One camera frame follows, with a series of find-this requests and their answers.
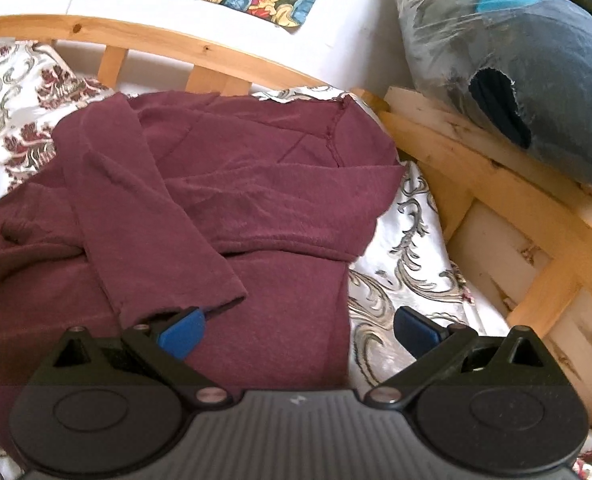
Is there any whitewashed wooden frame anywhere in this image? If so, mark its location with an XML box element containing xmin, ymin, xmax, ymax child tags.
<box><xmin>378</xmin><ymin>85</ymin><xmax>592</xmax><ymax>433</ymax></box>

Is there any white floral patterned bedspread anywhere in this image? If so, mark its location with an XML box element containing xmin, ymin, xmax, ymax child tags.
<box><xmin>0</xmin><ymin>37</ymin><xmax>592</xmax><ymax>480</ymax></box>

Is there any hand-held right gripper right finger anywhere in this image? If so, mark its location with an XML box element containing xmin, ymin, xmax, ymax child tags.
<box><xmin>366</xmin><ymin>306</ymin><xmax>547</xmax><ymax>411</ymax></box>

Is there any maroon long-sleeved sweater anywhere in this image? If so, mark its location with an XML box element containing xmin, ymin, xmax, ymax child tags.
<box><xmin>0</xmin><ymin>90</ymin><xmax>410</xmax><ymax>461</ymax></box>

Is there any wooden bed headboard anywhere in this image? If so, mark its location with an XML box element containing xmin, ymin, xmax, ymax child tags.
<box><xmin>0</xmin><ymin>12</ymin><xmax>393</xmax><ymax>112</ymax></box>

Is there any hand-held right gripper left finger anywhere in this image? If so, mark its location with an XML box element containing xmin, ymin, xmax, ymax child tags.
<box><xmin>49</xmin><ymin>306</ymin><xmax>234</xmax><ymax>414</ymax></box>

